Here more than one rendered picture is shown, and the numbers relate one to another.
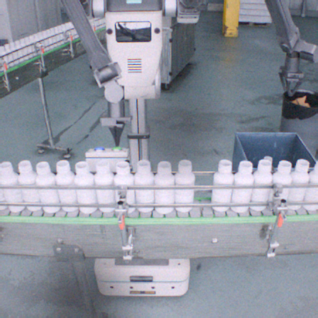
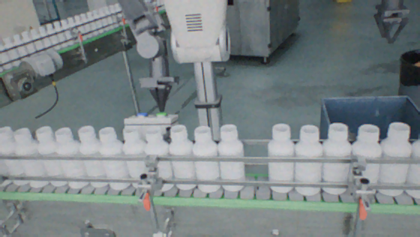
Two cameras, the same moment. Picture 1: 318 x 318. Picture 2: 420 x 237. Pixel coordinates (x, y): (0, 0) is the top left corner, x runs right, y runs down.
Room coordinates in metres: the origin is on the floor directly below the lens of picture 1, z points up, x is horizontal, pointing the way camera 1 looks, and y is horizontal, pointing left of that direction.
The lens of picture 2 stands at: (0.14, -0.17, 1.55)
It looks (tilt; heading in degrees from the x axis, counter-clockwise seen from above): 28 degrees down; 13
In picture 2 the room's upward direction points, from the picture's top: 7 degrees counter-clockwise
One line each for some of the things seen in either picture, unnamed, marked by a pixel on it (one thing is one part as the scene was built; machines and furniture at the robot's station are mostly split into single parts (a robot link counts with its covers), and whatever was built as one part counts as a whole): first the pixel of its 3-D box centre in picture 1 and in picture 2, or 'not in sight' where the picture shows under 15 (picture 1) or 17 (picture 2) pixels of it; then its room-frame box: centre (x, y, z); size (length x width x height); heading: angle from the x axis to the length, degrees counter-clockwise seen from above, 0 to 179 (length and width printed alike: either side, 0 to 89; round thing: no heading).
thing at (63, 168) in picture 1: (67, 186); (94, 157); (0.80, 0.30, 1.08); 0.06 x 0.06 x 0.17
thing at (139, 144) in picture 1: (140, 164); (212, 137); (1.44, 0.13, 0.74); 0.11 x 0.11 x 0.40; 0
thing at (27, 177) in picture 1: (30, 185); (53, 156); (0.80, 0.42, 1.08); 0.06 x 0.06 x 0.17
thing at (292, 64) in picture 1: (292, 64); (392, 0); (1.24, -0.50, 1.33); 0.10 x 0.07 x 0.07; 1
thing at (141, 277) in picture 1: (143, 234); not in sight; (1.43, 0.13, 0.24); 0.68 x 0.53 x 0.41; 0
